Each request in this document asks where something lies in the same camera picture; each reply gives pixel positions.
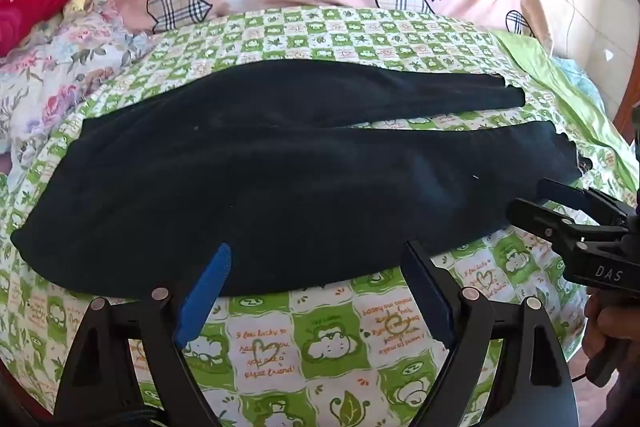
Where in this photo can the black pants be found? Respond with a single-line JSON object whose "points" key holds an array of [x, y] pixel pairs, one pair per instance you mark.
{"points": [[250, 182]]}

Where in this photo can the floral pillow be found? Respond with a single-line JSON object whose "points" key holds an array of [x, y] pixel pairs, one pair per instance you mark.
{"points": [[65, 67]]}

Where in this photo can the white paper scrap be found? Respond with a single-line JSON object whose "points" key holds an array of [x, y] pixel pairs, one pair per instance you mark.
{"points": [[609, 55]]}

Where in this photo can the light blue cloth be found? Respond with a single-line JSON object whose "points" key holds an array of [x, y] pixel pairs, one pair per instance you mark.
{"points": [[580, 74]]}

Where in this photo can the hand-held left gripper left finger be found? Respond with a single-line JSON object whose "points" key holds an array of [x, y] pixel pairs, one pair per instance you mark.
{"points": [[207, 287]]}

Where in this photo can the wooden bed frame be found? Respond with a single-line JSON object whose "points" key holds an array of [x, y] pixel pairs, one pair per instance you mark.
{"points": [[630, 107]]}

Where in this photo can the person's right hand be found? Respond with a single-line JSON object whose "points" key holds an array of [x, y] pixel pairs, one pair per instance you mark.
{"points": [[607, 319]]}

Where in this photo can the green checkered bed sheet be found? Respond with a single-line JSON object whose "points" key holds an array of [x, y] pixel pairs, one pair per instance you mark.
{"points": [[310, 342]]}

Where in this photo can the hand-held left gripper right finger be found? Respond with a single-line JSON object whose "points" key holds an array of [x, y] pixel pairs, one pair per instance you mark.
{"points": [[425, 292]]}

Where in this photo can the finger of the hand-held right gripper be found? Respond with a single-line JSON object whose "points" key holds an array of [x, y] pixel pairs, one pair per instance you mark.
{"points": [[545, 219], [575, 197]]}

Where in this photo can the plain green sheet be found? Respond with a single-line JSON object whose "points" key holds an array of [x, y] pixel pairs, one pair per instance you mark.
{"points": [[575, 107]]}

